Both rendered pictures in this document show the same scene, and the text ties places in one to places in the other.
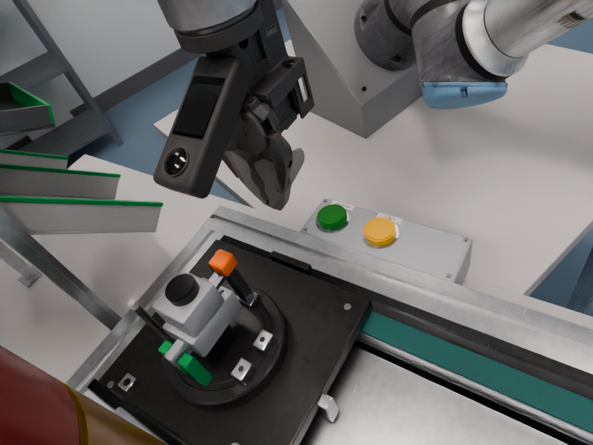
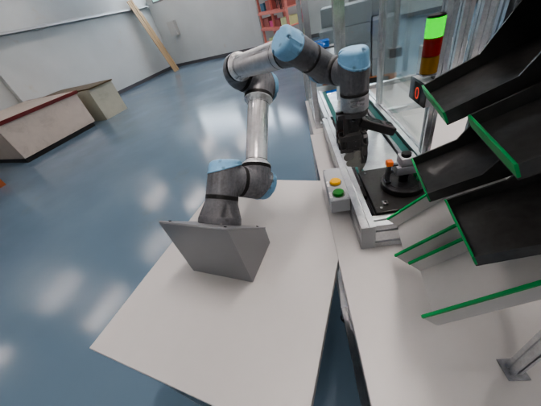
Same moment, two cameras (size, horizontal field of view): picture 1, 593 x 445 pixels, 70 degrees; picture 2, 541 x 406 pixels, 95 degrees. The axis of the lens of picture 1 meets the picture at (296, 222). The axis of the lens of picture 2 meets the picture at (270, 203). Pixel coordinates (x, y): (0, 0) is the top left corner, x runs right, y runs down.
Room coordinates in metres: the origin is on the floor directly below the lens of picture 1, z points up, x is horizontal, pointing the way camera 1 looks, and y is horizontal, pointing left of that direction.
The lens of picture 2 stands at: (0.99, 0.37, 1.56)
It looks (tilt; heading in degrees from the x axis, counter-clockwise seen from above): 38 degrees down; 235
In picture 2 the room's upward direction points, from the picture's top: 17 degrees counter-clockwise
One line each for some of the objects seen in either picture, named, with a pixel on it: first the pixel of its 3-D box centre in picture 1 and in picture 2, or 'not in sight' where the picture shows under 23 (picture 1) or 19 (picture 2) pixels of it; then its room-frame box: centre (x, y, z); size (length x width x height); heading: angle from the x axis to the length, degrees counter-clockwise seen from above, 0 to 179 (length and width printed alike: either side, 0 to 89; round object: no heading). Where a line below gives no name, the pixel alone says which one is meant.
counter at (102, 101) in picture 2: not in sight; (83, 103); (-0.27, -9.35, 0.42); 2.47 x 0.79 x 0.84; 114
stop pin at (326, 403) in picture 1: (327, 407); not in sight; (0.16, 0.03, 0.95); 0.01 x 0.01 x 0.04; 43
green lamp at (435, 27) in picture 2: not in sight; (435, 26); (0.04, 0.08, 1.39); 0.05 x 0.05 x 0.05
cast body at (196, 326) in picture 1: (188, 314); (408, 161); (0.25, 0.13, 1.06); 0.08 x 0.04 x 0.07; 133
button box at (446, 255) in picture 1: (382, 247); (336, 188); (0.34, -0.10, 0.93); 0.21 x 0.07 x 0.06; 43
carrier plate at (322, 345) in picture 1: (230, 350); (402, 186); (0.26, 0.12, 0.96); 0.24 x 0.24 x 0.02; 43
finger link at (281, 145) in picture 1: (267, 151); not in sight; (0.33, 0.00, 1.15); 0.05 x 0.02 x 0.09; 43
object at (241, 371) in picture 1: (243, 371); not in sight; (0.20, 0.10, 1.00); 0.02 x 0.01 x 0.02; 133
